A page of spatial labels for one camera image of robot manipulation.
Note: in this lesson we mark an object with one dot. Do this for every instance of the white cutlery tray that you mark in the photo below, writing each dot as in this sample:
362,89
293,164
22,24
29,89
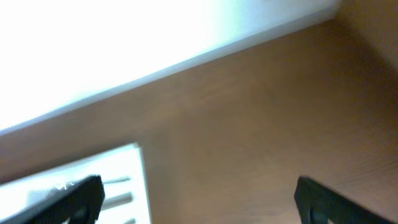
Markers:
122,161

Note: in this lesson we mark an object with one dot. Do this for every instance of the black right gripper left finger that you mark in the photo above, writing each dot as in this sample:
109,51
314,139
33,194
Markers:
79,203

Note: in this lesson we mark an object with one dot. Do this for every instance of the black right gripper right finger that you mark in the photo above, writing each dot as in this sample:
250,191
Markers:
318,204

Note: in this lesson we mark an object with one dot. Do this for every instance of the large metal spoon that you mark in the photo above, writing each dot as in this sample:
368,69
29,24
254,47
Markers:
116,201
117,180

